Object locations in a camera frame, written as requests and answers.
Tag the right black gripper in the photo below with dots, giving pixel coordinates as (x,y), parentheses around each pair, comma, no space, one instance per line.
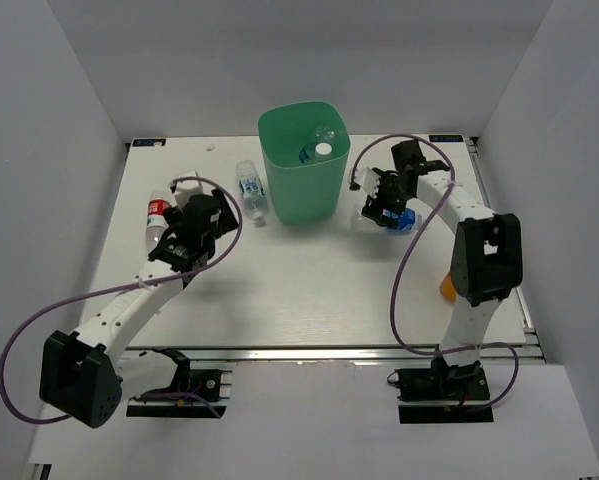
(374,205)

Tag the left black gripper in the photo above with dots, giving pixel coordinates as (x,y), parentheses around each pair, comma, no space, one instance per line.
(226,221)

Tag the crushed bottle blue label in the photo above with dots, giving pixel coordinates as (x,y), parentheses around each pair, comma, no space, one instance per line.
(321,134)

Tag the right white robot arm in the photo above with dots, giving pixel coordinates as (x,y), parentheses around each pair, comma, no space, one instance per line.
(486,262)

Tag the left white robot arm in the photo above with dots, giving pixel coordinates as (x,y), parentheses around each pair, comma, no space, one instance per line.
(86,374)

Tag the green plastic bin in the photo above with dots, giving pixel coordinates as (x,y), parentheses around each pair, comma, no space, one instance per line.
(302,193)

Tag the bottle red label upright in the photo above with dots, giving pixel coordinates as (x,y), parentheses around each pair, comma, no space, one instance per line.
(156,224)

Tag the bottle green blue label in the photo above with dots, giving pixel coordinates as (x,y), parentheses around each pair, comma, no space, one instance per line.
(253,198)

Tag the orange juice bottle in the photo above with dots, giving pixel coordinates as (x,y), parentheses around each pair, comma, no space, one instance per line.
(447,289)

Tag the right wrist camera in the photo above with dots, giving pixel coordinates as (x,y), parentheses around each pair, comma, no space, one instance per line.
(366,180)

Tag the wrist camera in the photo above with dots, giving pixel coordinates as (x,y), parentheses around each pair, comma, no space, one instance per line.
(366,180)
(184,186)

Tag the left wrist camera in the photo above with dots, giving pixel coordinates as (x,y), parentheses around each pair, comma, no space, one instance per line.
(184,186)

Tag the aluminium frame rail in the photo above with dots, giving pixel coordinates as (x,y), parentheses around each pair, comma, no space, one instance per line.
(525,353)

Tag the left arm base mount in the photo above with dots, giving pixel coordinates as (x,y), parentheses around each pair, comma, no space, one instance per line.
(193,391)

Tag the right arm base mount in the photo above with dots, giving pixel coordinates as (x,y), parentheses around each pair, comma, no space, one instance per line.
(426,398)

